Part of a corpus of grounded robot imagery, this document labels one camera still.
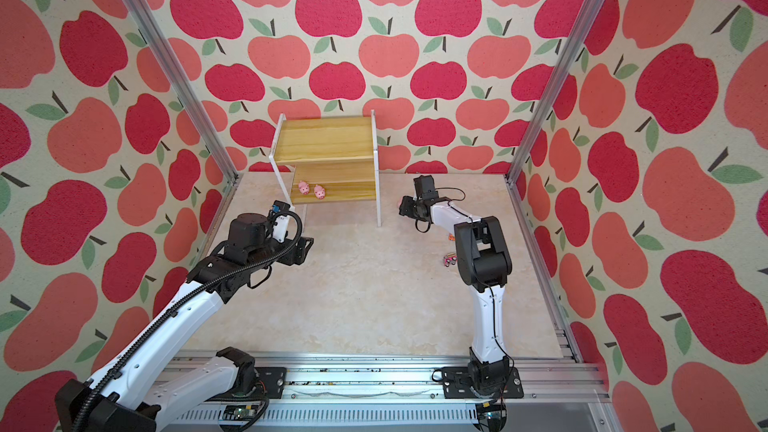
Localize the pink toy pig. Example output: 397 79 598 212
314 184 326 200
298 180 310 195

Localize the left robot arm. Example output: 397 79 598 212
55 201 313 431

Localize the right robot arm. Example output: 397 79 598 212
399 176 513 398

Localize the two-tier wooden shelf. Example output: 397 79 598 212
268 113 382 226

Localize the small pink toy car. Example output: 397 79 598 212
443 254 457 267

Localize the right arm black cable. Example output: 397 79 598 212
437 187 511 373

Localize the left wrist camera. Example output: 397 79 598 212
268 200 294 243

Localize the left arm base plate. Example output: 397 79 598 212
208 366 287 402

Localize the left aluminium frame post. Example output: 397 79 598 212
122 0 239 187

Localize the aluminium frame post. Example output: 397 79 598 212
505 0 605 188
122 0 239 187

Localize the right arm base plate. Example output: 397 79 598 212
431 365 525 401

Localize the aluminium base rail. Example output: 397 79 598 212
156 350 622 431

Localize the right aluminium frame post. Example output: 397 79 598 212
505 0 605 188

